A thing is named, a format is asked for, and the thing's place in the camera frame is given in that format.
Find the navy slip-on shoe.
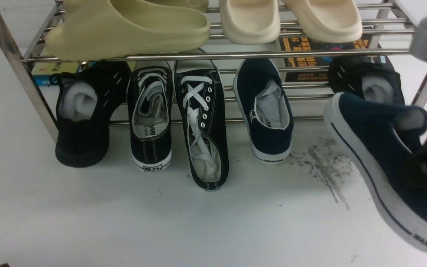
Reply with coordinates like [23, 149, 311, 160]
[233, 58, 294, 164]
[324, 92, 427, 253]

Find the steel shoe rack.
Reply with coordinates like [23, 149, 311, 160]
[0, 0, 427, 142]

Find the black knit sneaker right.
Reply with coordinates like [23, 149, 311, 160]
[328, 56, 405, 105]

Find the black knit sneaker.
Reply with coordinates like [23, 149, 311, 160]
[49, 61, 132, 168]
[328, 56, 405, 105]

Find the black orange printed book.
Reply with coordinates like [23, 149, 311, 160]
[275, 35, 372, 82]

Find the cream foam slipper right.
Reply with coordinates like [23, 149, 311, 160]
[283, 0, 363, 43]

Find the cream foam slipper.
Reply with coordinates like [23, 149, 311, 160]
[283, 0, 363, 43]
[218, 0, 280, 45]

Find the cream foam slipper left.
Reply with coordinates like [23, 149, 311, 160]
[218, 0, 280, 45]

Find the black canvas sneaker tilted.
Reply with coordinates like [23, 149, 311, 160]
[173, 60, 229, 191]

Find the black canvas sneaker upright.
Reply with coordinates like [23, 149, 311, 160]
[126, 61, 173, 172]

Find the black knit sneaker left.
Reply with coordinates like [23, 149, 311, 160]
[49, 61, 132, 168]

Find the olive green foam slipper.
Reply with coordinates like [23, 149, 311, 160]
[45, 0, 211, 61]

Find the yellow blue book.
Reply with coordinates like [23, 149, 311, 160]
[31, 62, 86, 86]

